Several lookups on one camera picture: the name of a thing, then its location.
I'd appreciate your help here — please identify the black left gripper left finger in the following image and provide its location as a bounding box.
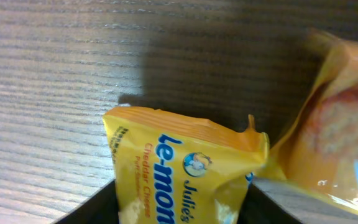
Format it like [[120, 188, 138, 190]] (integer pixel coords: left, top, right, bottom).
[[55, 181, 119, 224]]

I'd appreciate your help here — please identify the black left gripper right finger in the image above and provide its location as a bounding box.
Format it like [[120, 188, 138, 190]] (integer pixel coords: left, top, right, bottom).
[[237, 179, 358, 224]]

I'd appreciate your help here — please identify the yellow cheddar sandwich snack packet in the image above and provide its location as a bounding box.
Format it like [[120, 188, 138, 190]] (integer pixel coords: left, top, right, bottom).
[[103, 106, 269, 224]]

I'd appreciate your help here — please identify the orange cracker snack packet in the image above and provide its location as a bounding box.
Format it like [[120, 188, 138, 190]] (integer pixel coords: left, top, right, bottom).
[[257, 30, 358, 215]]

